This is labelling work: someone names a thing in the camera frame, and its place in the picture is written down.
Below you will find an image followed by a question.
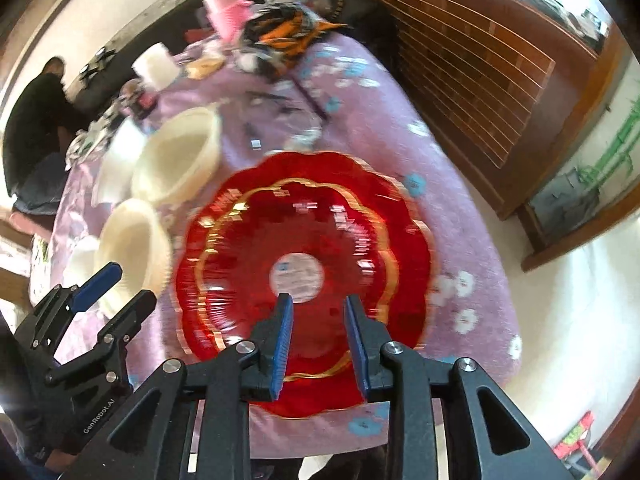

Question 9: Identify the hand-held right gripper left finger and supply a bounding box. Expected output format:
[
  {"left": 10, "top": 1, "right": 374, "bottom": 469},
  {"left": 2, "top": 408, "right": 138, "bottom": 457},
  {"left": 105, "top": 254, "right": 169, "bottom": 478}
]
[{"left": 62, "top": 292, "right": 295, "bottom": 480}]

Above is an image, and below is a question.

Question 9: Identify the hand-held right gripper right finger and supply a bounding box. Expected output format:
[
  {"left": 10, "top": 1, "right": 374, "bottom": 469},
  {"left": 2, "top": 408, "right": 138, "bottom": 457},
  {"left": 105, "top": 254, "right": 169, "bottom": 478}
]
[{"left": 344, "top": 294, "right": 573, "bottom": 480}]

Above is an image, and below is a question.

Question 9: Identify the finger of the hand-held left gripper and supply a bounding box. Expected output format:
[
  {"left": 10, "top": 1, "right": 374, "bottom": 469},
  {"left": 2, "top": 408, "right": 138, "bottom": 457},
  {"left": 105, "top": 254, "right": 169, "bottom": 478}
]
[
  {"left": 67, "top": 261, "right": 123, "bottom": 313},
  {"left": 97, "top": 290, "right": 158, "bottom": 348}
]

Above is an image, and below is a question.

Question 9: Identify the cream plastic bowl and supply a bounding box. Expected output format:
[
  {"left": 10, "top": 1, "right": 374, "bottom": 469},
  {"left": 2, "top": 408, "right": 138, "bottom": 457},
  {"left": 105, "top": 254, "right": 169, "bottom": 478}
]
[
  {"left": 131, "top": 106, "right": 223, "bottom": 206},
  {"left": 94, "top": 197, "right": 173, "bottom": 318}
]

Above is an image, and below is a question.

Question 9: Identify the red scalloped plate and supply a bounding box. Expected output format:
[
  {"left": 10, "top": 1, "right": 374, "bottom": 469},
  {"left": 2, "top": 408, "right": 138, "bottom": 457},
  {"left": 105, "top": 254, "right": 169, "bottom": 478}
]
[{"left": 172, "top": 150, "right": 433, "bottom": 418}]

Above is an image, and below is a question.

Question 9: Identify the brown armchair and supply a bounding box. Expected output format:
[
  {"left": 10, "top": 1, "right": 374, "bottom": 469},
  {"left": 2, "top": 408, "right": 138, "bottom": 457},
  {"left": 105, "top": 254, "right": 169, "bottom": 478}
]
[{"left": 0, "top": 202, "right": 56, "bottom": 256}]

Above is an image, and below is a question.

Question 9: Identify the purple floral tablecloth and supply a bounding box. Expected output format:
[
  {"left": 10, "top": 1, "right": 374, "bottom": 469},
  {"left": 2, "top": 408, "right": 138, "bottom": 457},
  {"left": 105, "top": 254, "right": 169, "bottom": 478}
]
[{"left": 30, "top": 35, "right": 523, "bottom": 461}]

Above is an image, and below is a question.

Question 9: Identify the black jar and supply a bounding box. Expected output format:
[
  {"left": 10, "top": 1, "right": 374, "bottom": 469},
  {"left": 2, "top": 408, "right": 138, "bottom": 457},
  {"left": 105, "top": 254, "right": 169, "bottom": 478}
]
[{"left": 120, "top": 80, "right": 161, "bottom": 121}]

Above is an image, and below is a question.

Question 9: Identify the white plastic container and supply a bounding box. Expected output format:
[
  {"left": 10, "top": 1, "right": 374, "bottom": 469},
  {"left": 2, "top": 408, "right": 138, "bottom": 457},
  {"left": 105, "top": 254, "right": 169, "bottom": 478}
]
[{"left": 131, "top": 42, "right": 178, "bottom": 91}]

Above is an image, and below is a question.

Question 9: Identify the red floor tool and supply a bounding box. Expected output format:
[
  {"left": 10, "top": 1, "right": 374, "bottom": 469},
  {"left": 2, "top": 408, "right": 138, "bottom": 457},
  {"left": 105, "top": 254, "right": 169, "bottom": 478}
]
[{"left": 552, "top": 410, "right": 598, "bottom": 461}]

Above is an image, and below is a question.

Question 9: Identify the yellow food bag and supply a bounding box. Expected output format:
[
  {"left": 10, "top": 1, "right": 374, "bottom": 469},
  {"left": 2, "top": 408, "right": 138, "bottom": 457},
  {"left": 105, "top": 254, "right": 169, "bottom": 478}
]
[{"left": 182, "top": 52, "right": 228, "bottom": 81}]

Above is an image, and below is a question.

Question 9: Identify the wooden brick-pattern cabinet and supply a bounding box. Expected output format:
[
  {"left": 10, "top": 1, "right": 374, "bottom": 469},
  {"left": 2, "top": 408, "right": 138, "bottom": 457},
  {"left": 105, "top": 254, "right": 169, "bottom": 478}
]
[{"left": 345, "top": 0, "right": 640, "bottom": 271}]

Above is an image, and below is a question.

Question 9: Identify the pink sleeved bottle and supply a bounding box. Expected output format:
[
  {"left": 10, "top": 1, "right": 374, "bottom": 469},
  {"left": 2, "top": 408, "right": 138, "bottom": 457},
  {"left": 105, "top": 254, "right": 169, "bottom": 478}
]
[{"left": 200, "top": 0, "right": 251, "bottom": 43}]

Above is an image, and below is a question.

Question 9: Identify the black orange patterned cloth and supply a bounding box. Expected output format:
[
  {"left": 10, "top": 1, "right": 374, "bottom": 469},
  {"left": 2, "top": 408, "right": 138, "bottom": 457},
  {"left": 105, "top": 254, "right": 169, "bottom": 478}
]
[{"left": 240, "top": 2, "right": 351, "bottom": 81}]

